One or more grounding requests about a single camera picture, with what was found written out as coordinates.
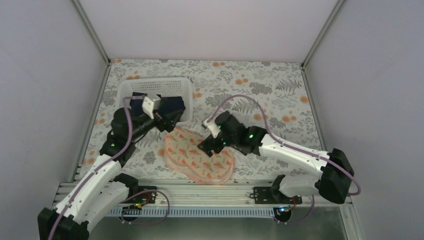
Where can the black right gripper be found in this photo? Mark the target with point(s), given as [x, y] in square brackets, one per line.
[207, 149]

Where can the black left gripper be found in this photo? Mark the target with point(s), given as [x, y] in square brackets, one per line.
[168, 125]

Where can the pink floral mesh laundry bag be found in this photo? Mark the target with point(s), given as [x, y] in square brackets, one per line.
[181, 153]

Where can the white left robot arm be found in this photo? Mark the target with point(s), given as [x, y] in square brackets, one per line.
[104, 186]

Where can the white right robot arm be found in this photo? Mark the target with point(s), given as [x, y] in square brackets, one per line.
[330, 174]

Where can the navy blue bra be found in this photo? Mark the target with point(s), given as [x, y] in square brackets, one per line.
[168, 105]

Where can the white plastic laundry basket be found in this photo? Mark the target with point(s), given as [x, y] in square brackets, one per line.
[164, 86]

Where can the floral patterned tablecloth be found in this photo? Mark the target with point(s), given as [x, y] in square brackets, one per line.
[277, 86]

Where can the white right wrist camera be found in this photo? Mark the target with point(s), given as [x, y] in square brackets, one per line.
[212, 127]

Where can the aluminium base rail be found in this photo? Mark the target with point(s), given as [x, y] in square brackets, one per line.
[185, 193]

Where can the white slotted cable duct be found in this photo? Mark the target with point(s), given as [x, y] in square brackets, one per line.
[203, 212]

